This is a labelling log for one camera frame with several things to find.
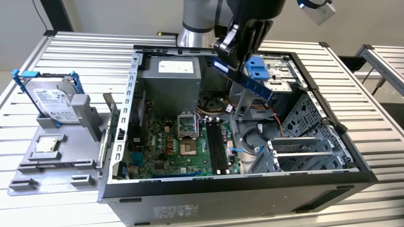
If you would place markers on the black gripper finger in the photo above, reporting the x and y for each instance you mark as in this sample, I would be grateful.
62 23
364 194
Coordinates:
228 47
255 35

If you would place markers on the dark RAM stick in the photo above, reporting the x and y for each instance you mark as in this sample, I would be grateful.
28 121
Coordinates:
259 87
55 167

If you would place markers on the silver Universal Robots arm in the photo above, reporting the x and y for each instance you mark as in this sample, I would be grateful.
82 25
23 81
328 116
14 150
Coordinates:
198 19

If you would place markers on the blue drive bay latch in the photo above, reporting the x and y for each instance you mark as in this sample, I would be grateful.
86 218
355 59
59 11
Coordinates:
260 68

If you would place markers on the grey power supply unit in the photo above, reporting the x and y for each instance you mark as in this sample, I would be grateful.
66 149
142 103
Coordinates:
170 94

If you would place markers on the aluminium slat side table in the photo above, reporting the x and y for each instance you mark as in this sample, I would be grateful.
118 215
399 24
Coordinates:
388 61

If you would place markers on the CPU socket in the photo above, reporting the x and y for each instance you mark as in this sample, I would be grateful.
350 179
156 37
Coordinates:
190 147

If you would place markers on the perforated silver slot cover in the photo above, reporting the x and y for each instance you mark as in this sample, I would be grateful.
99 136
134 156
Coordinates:
294 142

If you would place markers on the green graphics card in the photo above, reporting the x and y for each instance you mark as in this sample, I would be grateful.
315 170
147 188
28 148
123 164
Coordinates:
114 118

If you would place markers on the plain silver slot cover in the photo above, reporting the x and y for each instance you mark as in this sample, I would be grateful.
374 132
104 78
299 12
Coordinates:
303 154

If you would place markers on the green motherboard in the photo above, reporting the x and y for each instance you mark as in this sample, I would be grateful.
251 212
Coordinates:
164 163

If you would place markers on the blue board connector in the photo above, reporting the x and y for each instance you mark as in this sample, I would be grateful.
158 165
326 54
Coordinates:
136 158

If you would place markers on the blue expansion slot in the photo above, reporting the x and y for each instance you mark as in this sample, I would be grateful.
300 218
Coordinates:
176 175

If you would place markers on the silver disk in blue carrier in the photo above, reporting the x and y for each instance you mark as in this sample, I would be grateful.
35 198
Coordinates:
51 99

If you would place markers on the black open PC case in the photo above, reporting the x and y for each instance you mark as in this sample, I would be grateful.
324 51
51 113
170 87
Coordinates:
220 201

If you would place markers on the grey parts rack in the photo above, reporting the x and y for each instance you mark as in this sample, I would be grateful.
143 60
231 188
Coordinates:
72 151

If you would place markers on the silver CPU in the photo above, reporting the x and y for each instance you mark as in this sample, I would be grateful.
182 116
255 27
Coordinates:
47 144

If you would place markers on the black bracket box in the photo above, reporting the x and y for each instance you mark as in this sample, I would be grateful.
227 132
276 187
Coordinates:
350 62

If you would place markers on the black vertical post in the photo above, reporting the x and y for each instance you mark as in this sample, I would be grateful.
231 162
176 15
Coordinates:
58 14

